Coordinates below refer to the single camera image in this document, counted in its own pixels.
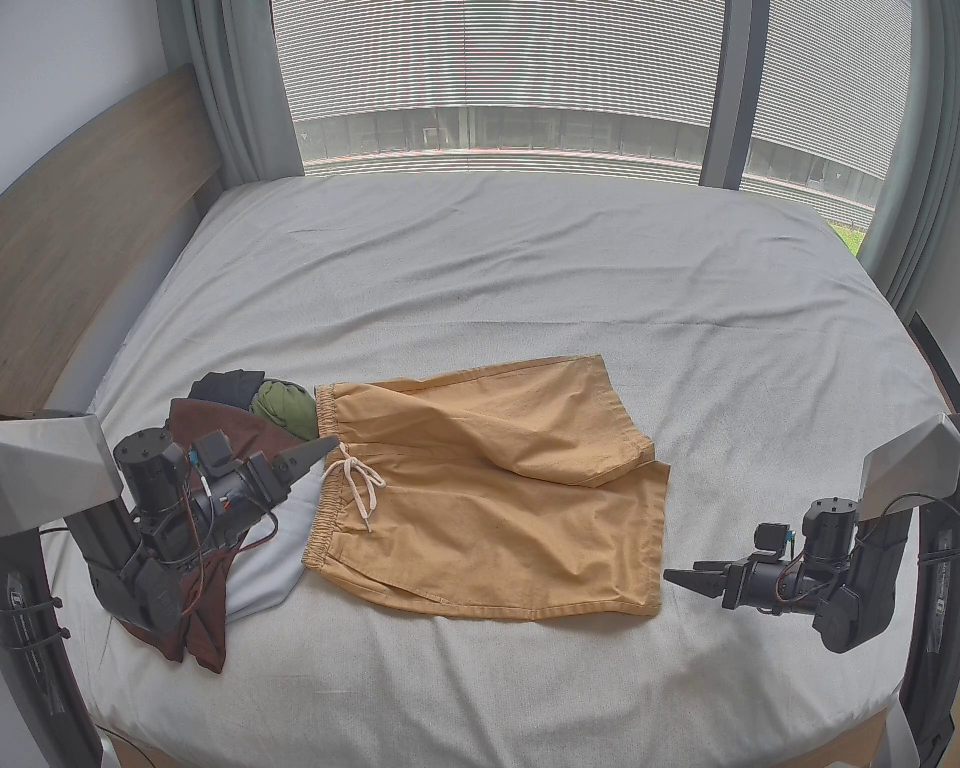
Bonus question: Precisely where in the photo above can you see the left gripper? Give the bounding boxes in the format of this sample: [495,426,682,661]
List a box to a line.
[196,437,341,530]

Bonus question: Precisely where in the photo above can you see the bed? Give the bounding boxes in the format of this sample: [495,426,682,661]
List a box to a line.
[0,63,960,768]

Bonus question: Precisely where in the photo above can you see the black cable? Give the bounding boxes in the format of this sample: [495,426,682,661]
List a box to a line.
[225,508,280,558]

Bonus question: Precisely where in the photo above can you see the green garment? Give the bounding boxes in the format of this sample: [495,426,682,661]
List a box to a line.
[249,380,318,442]

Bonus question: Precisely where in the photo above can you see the black garment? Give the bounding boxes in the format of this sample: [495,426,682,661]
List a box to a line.
[187,369,267,412]

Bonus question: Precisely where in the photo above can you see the window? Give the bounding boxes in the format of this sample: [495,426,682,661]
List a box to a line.
[270,0,912,234]

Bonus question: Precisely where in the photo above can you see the tan shorts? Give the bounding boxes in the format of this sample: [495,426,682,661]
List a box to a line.
[301,352,672,622]

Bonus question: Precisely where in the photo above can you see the maroon garment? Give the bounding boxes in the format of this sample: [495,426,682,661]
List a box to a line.
[112,397,320,674]

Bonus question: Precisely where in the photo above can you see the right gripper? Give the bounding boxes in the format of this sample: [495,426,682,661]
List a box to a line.
[663,556,785,612]

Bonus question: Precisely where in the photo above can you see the pale blue garment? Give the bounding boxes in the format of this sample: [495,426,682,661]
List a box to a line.
[225,461,327,620]

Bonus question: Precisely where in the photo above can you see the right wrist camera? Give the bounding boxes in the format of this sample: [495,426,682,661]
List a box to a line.
[753,522,795,564]

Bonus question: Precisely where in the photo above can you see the grey-green curtain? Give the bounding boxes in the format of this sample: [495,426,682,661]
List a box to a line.
[157,0,305,192]
[858,0,960,320]

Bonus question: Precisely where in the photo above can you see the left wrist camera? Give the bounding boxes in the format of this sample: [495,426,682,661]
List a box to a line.
[189,429,235,481]

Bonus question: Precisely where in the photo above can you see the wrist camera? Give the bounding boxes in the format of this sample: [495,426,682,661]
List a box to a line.
[753,522,795,564]
[189,429,235,481]

